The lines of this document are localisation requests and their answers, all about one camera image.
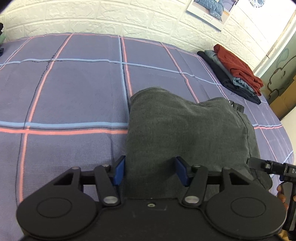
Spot dark grey pants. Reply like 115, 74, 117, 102
123, 87, 273, 198

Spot person's right hand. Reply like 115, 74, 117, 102
276, 182, 289, 211

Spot cardboard box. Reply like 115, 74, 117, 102
270, 76, 296, 120

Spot folded dark navy garment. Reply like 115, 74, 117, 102
197, 51, 261, 105

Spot purple plaid bed sheet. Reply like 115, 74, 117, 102
1, 33, 295, 240

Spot folded light blue jeans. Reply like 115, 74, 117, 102
204, 50, 256, 95

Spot folded dark red garment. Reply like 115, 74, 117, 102
213, 44, 263, 96

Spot folded grey green clothes stack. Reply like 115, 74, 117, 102
0, 23, 6, 56

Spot bedding poster on wall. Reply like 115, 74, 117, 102
186, 0, 238, 32

